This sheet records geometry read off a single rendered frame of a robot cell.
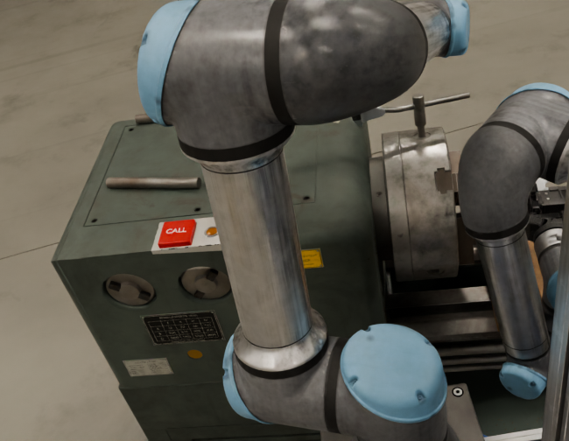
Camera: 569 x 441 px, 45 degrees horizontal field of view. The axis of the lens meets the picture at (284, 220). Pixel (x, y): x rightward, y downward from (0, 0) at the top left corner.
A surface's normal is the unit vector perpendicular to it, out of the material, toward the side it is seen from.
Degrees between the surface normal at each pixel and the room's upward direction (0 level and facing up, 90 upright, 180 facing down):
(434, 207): 54
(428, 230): 67
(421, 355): 8
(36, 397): 0
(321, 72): 76
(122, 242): 0
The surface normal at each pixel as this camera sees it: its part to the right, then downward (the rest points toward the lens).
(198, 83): -0.31, 0.49
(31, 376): -0.18, -0.75
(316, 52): 0.02, 0.07
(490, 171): -0.41, -0.05
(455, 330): -0.19, -0.39
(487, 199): -0.42, 0.25
